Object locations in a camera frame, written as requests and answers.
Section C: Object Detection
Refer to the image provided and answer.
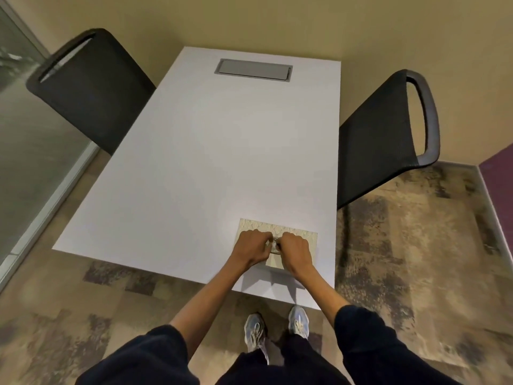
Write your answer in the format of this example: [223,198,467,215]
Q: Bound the dark trousers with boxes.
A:
[216,334,352,385]

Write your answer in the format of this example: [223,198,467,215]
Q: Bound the grey table cable hatch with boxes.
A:
[214,59,293,83]

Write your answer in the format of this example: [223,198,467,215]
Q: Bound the grey left sneaker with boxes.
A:
[244,313,269,354]

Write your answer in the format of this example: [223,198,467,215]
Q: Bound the glass partition with white frame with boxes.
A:
[0,3,100,294]

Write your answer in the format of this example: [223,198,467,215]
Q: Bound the person's right forearm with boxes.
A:
[285,266,352,328]

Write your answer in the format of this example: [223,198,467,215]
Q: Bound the person's left hand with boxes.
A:
[231,230,275,271]

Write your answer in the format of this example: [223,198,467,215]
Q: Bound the person's left forearm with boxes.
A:
[170,257,258,362]

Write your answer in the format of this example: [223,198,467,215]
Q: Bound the person's right hand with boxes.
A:
[278,232,314,278]

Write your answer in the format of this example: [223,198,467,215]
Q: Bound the grey sneaker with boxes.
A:
[244,313,269,354]
[288,305,310,341]

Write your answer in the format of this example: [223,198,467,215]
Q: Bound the dark long-sleeved top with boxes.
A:
[75,305,466,385]

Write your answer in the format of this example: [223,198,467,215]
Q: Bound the grey right sneaker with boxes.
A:
[288,305,310,341]

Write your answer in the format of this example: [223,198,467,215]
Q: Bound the black mesh chair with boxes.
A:
[26,28,157,156]
[337,69,441,210]

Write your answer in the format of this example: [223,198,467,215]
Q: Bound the beige patterned sheet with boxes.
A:
[234,218,318,274]

